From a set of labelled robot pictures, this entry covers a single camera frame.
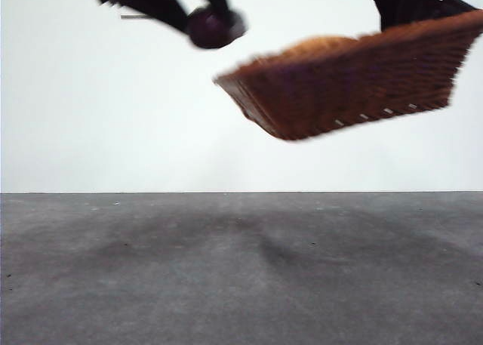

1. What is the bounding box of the purple eggplant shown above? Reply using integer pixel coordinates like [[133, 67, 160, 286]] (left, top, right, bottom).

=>
[[186, 7, 242, 51]]

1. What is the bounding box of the brown potato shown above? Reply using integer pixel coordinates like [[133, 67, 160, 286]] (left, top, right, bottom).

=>
[[281, 35, 359, 59]]

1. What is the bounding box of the brown wicker basket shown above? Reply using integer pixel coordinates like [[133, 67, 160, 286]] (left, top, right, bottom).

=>
[[213, 9, 483, 142]]

